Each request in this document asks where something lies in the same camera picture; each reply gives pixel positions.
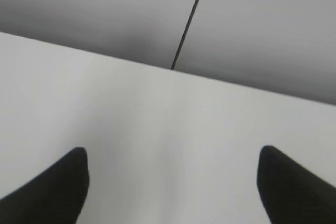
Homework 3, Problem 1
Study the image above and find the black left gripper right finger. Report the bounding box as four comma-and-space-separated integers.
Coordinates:
257, 145, 335, 223

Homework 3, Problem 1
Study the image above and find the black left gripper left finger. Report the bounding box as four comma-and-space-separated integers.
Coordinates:
1, 147, 89, 223

